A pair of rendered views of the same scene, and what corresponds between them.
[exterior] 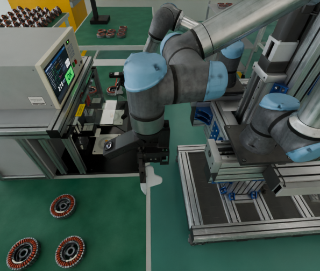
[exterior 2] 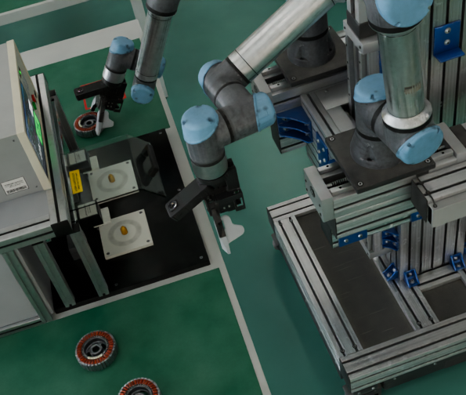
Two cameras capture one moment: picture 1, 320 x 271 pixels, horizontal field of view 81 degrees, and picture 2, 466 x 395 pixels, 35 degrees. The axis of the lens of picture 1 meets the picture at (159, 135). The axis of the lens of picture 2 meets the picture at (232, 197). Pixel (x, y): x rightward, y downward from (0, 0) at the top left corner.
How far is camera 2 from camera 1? 117 cm
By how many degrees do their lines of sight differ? 2
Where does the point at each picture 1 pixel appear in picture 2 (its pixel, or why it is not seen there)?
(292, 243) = not seen: outside the picture
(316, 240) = not seen: outside the picture
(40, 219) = (65, 380)
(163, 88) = (220, 134)
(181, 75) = (231, 117)
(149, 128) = (215, 172)
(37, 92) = (16, 171)
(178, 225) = (318, 378)
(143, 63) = (199, 120)
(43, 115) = (30, 204)
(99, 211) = (159, 342)
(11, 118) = not seen: outside the picture
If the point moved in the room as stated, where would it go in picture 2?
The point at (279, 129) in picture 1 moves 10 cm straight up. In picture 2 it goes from (381, 128) to (380, 96)
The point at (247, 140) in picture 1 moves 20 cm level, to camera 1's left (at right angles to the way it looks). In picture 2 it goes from (359, 152) to (286, 172)
